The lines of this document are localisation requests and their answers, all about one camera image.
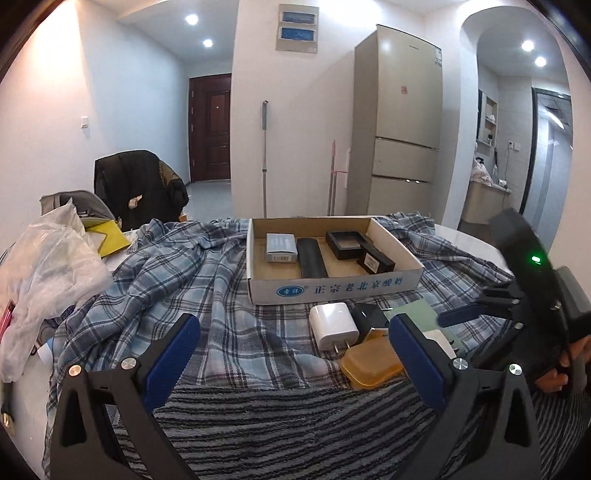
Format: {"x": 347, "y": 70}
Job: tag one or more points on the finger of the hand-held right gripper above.
{"x": 503, "y": 290}
{"x": 461, "y": 314}

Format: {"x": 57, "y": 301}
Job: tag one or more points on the dark brown door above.
{"x": 210, "y": 129}

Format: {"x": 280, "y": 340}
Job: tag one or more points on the dark striped cloth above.
{"x": 300, "y": 429}

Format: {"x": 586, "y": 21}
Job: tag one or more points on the chair with black jacket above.
{"x": 134, "y": 189}

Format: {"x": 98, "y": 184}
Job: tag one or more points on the pile of pale clothes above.
{"x": 482, "y": 173}

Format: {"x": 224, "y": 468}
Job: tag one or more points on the grey backpack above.
{"x": 78, "y": 203}

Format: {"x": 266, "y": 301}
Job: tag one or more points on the person's right hand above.
{"x": 551, "y": 381}

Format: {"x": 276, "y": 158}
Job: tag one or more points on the black power adapter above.
{"x": 369, "y": 321}

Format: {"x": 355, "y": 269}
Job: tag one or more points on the amber plastic soap box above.
{"x": 369, "y": 364}

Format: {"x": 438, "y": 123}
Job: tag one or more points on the black square tray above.
{"x": 346, "y": 244}

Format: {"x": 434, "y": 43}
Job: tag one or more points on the white charger plug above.
{"x": 332, "y": 325}

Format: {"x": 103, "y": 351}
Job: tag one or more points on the beige vanity cabinet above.
{"x": 485, "y": 203}

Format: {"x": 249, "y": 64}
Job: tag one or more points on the small grey-blue box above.
{"x": 280, "y": 248}

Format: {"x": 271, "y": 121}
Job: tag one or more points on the black framed glass door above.
{"x": 528, "y": 152}

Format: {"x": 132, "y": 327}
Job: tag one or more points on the black cylinder case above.
{"x": 311, "y": 258}

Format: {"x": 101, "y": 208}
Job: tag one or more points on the pink flat item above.
{"x": 5, "y": 318}

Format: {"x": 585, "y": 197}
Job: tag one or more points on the cardboard box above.
{"x": 323, "y": 281}

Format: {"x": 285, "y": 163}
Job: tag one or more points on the small black labelled box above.
{"x": 375, "y": 261}

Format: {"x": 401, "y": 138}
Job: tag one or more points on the green card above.
{"x": 415, "y": 309}

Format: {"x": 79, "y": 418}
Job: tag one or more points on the bathroom mirror cabinet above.
{"x": 489, "y": 117}

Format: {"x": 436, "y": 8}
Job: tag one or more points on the wall electrical panel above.
{"x": 298, "y": 27}

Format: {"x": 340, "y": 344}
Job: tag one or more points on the yellow paper packet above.
{"x": 111, "y": 237}

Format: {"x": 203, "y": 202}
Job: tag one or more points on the clear plastic bag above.
{"x": 46, "y": 286}

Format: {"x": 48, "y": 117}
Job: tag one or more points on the blue plaid shirt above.
{"x": 207, "y": 286}

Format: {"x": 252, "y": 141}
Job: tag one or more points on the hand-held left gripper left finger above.
{"x": 171, "y": 360}

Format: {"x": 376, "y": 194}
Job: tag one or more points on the beige refrigerator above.
{"x": 392, "y": 129}

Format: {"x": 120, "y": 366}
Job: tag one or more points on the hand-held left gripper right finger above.
{"x": 415, "y": 364}

